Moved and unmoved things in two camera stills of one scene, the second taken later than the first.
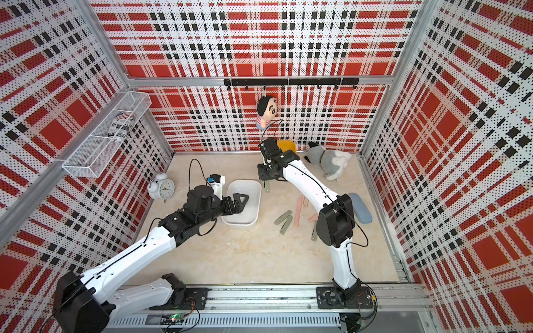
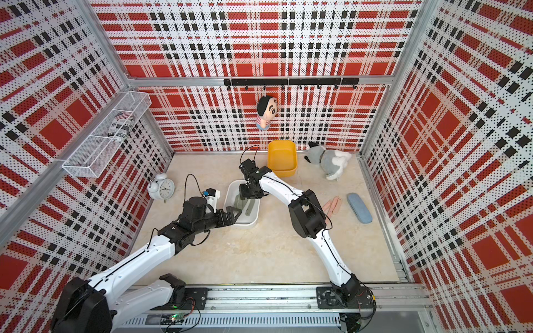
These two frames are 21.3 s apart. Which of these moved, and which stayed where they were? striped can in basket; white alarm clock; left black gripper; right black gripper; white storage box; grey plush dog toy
Moved: right black gripper; left black gripper
Stayed: striped can in basket; grey plush dog toy; white storage box; white alarm clock
